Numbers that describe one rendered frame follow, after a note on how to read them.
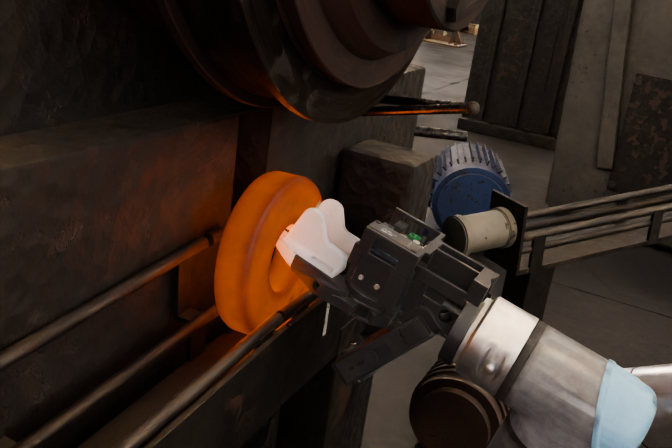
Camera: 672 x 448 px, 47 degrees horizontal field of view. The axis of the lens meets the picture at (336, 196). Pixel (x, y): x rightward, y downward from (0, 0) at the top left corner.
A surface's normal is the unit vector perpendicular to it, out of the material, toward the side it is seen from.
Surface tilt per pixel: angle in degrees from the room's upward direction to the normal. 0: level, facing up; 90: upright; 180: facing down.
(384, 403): 0
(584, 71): 90
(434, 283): 90
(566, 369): 44
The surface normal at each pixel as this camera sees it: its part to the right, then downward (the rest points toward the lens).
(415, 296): -0.44, 0.22
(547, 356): -0.04, -0.47
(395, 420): 0.14, -0.94
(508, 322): 0.07, -0.62
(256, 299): 0.90, 0.22
